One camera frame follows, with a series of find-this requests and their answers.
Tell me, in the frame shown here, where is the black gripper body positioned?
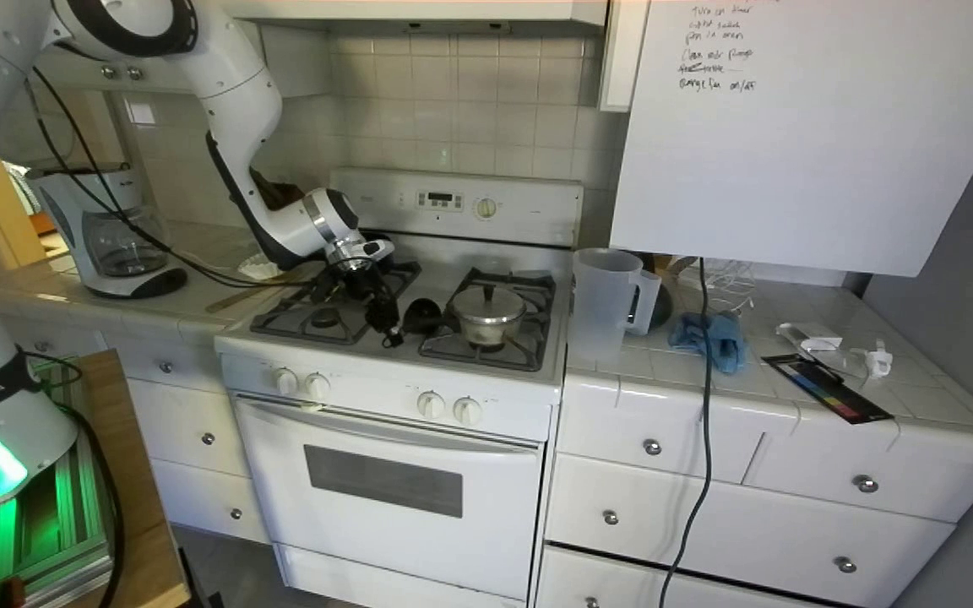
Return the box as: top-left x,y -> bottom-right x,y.
324,226 -> 398,297

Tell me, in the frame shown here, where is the black cup with handle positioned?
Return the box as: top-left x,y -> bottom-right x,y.
398,295 -> 448,342

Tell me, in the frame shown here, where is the white gas stove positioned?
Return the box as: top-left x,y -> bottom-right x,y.
212,166 -> 589,608

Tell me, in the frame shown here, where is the black cast iron stove grate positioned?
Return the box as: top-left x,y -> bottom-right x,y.
247,259 -> 425,348
415,264 -> 561,374

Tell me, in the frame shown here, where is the steel pot with lid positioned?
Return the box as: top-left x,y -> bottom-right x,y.
442,282 -> 526,356

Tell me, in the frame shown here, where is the stove clock display panel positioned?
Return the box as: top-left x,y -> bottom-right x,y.
415,187 -> 468,213

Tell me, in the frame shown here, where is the white spoon rest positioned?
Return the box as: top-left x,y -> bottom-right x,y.
238,251 -> 287,285

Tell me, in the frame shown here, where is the wooden spoon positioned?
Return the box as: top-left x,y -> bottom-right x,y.
207,282 -> 287,319

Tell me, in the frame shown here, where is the white oven door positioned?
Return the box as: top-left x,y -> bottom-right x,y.
229,392 -> 548,606

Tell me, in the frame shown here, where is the white cabinet drawer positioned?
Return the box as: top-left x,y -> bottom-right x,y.
747,419 -> 973,527
535,542 -> 839,608
102,330 -> 229,394
546,454 -> 957,608
127,374 -> 252,479
146,454 -> 278,546
558,374 -> 778,491

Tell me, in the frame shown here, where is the translucent white plastic pitcher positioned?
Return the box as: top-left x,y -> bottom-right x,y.
570,246 -> 649,356

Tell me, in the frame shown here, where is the white drip coffee maker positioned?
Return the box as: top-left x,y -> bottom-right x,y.
31,166 -> 192,303

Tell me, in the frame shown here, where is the small white toaster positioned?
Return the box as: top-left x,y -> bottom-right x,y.
624,266 -> 673,338

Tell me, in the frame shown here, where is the wooden side table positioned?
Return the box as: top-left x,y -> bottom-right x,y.
58,348 -> 192,608

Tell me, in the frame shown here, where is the blue cloth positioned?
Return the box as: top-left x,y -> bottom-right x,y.
669,310 -> 755,377

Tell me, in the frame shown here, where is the green lit robot stand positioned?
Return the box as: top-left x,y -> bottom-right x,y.
0,434 -> 114,608

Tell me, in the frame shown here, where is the black printed card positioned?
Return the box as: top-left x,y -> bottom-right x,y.
760,353 -> 900,429

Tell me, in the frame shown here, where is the clear plastic bottle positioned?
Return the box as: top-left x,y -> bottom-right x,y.
775,319 -> 900,390

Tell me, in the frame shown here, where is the white whiteboard with writing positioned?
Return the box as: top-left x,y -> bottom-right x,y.
605,0 -> 973,282

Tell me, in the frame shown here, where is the black stand cable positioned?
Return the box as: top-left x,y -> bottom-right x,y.
28,359 -> 129,608

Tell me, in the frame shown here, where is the black power cable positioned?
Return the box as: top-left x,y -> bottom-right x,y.
655,257 -> 719,608

